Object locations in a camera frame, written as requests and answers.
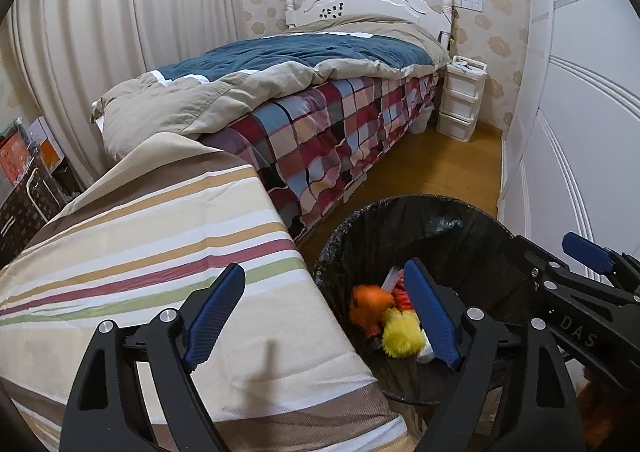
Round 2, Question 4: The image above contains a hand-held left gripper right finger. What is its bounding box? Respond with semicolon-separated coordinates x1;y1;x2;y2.
404;259;586;452

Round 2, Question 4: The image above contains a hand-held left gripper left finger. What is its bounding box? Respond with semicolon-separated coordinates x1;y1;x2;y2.
60;263;246;452

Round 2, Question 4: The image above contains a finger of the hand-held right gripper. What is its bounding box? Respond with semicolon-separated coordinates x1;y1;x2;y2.
512;234;640;317
561;232;640;293

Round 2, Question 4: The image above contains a yellow plush toy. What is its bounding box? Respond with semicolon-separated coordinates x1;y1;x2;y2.
381;307;427;359

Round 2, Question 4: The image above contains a black lined trash bin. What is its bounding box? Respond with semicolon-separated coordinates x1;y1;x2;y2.
312;194;556;408

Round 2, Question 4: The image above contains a striped tablecloth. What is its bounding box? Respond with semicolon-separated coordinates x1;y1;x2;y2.
0;132;426;452

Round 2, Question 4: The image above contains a white wardrobe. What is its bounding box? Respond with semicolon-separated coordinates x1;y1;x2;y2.
497;0;640;283

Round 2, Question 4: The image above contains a white plastic drawer unit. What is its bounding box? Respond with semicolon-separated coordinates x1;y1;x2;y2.
436;56;488;141

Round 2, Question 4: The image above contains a small white bin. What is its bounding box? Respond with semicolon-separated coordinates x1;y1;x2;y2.
411;104;435;135

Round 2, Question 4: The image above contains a plaid bedsheet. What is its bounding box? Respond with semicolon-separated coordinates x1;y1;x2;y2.
200;69;443;243

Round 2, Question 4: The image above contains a dark patterned storage box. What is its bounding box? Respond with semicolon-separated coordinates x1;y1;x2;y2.
0;167;66;253

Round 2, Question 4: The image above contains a white cardboard box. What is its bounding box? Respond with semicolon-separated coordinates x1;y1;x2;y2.
25;117;66;173

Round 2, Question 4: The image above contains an orange print cardboard box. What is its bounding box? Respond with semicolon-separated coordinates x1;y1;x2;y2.
0;137;28;187

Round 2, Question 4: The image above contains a bed with plaid sheet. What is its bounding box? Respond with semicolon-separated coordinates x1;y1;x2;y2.
90;14;451;160

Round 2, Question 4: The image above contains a beige striped curtain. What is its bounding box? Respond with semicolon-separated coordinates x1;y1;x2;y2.
5;0;251;187

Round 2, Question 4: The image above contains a white metal frame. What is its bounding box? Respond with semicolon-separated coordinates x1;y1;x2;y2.
27;171;51;223

